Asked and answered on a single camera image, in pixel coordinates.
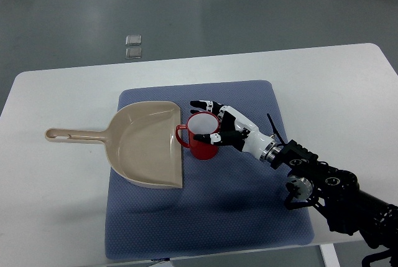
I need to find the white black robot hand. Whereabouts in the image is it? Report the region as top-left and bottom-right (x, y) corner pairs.
(190, 100), (279, 162)

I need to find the red cup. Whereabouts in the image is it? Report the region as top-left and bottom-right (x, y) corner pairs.
(175, 111), (219, 160)

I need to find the beige plastic dustpan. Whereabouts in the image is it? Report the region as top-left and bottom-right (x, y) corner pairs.
(45, 101), (183, 189)

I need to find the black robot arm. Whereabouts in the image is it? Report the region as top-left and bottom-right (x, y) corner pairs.
(265, 140), (397, 266)

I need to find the blue textured mat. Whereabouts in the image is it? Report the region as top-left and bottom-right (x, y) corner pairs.
(104, 80), (314, 260)

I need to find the lower metal floor plate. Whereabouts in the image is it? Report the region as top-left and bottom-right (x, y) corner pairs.
(125, 47), (142, 59)

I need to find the metal floor plate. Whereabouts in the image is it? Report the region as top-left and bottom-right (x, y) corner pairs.
(125, 47), (142, 59)
(125, 34), (142, 46)

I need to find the upper metal floor plate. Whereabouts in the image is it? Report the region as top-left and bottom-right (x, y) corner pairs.
(125, 34), (142, 46)

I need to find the white table leg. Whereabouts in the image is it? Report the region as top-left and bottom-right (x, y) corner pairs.
(320, 243), (340, 267)

